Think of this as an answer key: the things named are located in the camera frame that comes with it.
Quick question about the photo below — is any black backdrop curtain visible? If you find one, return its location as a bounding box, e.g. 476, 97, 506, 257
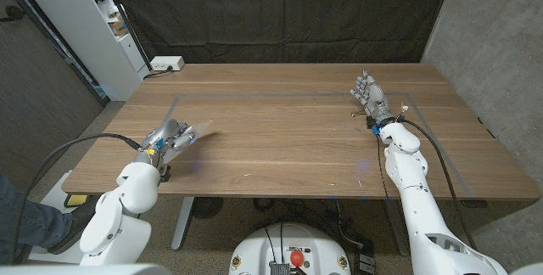
104, 0, 457, 65

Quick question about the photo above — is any white power outlet box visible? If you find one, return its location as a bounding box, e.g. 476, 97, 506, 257
150, 55, 186, 72

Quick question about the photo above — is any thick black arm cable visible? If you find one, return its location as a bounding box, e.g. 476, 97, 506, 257
398, 116, 479, 250
11, 132, 143, 266

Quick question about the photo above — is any black round vented disc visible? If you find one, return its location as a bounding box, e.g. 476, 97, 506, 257
190, 197, 225, 220

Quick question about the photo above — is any dark person's shoe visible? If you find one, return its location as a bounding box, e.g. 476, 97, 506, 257
46, 198, 101, 255

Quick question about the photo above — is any yellow floor item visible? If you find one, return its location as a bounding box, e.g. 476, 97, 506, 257
63, 194, 90, 208

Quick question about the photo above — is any cardboard box on shelf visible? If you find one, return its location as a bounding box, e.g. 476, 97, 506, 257
108, 18, 129, 37

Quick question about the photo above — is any white robot torso base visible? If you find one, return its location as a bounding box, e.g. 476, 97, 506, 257
228, 222, 352, 275

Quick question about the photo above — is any person's leg in jeans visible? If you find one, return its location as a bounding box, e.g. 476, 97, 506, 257
0, 172, 73, 263

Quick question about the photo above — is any black floor cable tangle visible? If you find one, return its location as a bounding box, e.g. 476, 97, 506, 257
253, 198, 361, 246

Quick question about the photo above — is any white robot shoulder cover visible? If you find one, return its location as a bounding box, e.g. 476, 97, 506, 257
0, 263, 171, 275

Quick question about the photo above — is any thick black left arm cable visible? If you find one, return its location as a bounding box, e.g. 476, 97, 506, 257
11, 132, 143, 266

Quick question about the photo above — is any black door handle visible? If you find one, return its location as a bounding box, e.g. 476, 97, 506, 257
0, 5, 25, 22

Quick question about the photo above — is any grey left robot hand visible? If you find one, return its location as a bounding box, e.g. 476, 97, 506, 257
134, 118, 197, 170

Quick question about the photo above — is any white shelf cabinet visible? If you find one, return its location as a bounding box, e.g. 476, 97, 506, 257
12, 0, 152, 102

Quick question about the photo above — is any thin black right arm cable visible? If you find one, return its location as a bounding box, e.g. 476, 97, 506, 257
375, 134, 391, 202

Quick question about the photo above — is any black floor power strip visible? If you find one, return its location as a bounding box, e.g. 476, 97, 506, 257
354, 240, 377, 275

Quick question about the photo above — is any grey metal table leg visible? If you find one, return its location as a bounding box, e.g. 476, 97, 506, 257
171, 197, 195, 251
383, 199, 411, 257

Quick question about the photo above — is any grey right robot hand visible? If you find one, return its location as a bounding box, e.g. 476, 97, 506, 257
350, 70, 398, 128

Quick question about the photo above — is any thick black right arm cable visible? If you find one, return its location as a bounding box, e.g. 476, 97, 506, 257
398, 116, 479, 250

